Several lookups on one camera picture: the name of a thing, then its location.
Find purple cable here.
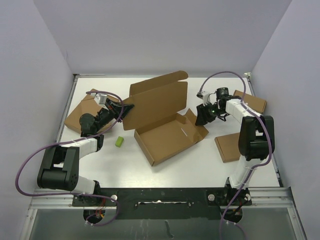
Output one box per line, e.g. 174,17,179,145
15,90,125,228
199,71,273,240

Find aluminium table frame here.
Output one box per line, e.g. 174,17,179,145
32,70,304,240

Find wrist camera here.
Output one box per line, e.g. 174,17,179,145
90,92,108,108
196,90,211,106

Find folded cardboard boxes left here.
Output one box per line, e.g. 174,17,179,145
64,89,123,137

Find folded cardboard box far right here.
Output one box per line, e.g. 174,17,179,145
243,93,267,114

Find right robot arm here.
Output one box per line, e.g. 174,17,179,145
195,87,275,205

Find flat cardboard box near right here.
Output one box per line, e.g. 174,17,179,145
214,133,241,163

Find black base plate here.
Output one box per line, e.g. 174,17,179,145
72,187,252,220

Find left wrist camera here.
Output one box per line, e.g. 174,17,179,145
90,92,108,108

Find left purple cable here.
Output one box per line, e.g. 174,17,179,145
15,90,125,228

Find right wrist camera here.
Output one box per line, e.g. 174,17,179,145
196,90,211,106

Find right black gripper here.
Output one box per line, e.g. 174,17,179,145
196,101,225,126

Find large cardboard box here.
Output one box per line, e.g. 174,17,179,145
123,70,209,167

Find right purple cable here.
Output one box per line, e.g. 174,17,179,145
199,71,273,240

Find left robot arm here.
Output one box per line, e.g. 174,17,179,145
37,96,135,206

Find green block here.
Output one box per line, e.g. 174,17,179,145
114,136,124,148

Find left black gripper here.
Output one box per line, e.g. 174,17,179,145
94,97,134,133

